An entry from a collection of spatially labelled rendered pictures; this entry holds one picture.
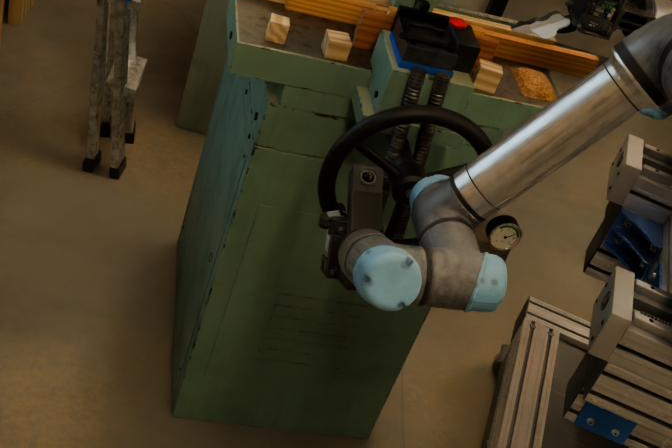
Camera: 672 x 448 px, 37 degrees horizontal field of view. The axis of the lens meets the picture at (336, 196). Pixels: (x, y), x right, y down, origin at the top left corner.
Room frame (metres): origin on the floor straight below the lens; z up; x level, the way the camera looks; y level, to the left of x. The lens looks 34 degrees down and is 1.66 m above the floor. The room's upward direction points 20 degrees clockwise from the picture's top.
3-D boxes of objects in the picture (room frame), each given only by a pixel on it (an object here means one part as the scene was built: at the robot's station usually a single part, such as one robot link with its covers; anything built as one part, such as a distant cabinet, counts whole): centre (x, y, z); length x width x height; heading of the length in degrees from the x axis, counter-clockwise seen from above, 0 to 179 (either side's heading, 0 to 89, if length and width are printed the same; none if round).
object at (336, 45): (1.52, 0.09, 0.92); 0.04 x 0.04 x 0.03; 22
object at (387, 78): (1.50, -0.06, 0.91); 0.15 x 0.14 x 0.09; 108
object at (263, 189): (1.80, 0.04, 0.36); 0.58 x 0.45 x 0.71; 18
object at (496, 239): (1.57, -0.31, 0.65); 0.06 x 0.04 x 0.08; 108
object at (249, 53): (1.59, -0.03, 0.87); 0.61 x 0.30 x 0.06; 108
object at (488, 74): (1.60, -0.17, 0.92); 0.04 x 0.03 x 0.04; 97
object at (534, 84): (1.68, -0.26, 0.91); 0.10 x 0.07 x 0.02; 18
